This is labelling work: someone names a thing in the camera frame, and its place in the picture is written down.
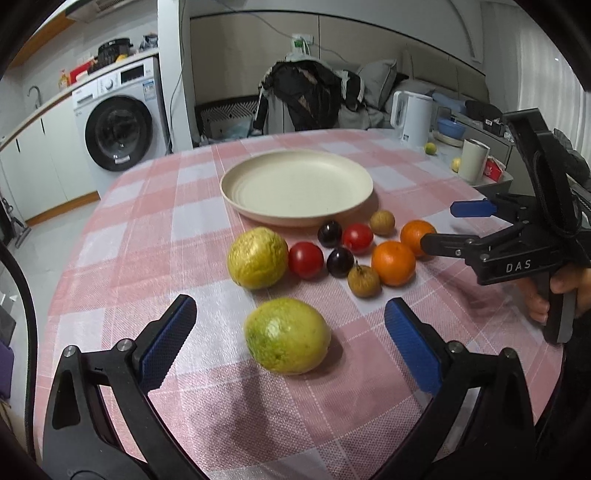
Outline blue bowl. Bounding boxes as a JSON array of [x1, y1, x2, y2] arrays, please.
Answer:
[[437, 117, 466, 140]]

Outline brown longan with stem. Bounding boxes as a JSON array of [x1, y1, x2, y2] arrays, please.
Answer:
[[346, 263, 382, 298]]

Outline person's right hand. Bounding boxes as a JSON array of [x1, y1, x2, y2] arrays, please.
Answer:
[[516, 265, 591, 324]]

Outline wrinkled yellow passion fruit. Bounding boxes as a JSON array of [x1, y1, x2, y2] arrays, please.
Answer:
[[226, 227, 288, 290]]

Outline small green lime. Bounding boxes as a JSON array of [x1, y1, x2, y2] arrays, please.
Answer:
[[425, 142, 437, 155]]

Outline white kitchen cabinets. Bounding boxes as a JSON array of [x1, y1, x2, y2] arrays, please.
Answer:
[[1, 96, 97, 220]]

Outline white washing machine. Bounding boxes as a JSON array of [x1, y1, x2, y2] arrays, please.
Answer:
[[72, 54, 170, 195]]

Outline orange mandarin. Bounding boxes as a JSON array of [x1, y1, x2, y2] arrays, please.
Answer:
[[400, 219, 437, 258], [372, 241, 416, 287]]

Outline smooth green-yellow passion fruit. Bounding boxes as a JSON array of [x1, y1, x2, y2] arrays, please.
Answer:
[[243, 297, 332, 376]]

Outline black pot on washer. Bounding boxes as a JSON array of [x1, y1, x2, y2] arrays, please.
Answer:
[[96, 38, 133, 68]]

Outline grey pillow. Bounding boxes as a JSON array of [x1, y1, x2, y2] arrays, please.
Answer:
[[356, 59, 410, 110]]

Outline white electric kettle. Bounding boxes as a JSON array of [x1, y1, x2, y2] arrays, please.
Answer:
[[391, 91, 433, 148]]

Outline small yellow lime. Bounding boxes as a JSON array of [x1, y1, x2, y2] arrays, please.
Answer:
[[451, 157, 461, 173]]

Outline black patterned basket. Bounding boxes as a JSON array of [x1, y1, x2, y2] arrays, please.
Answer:
[[194, 95, 259, 142]]

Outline black jacket on chair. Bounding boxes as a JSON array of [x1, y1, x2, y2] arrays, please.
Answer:
[[252, 58, 365, 132]]

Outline brown longan round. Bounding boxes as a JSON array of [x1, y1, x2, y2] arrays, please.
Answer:
[[369, 210, 396, 237]]

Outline white cup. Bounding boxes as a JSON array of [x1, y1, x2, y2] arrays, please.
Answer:
[[458, 139, 490, 184]]

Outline pink checked tablecloth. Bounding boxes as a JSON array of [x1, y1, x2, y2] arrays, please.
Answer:
[[35, 130, 562, 479]]

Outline red snack packet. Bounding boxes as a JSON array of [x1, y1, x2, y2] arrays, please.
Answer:
[[483, 155, 505, 182]]

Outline red cherry tomato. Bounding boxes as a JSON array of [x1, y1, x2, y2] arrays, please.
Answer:
[[288, 242, 325, 280], [342, 223, 374, 254]]

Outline cream round plate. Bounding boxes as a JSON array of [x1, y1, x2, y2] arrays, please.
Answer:
[[219, 150, 374, 227]]

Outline dark plum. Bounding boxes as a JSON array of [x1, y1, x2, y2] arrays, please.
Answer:
[[318, 220, 342, 248], [325, 246, 355, 278]]

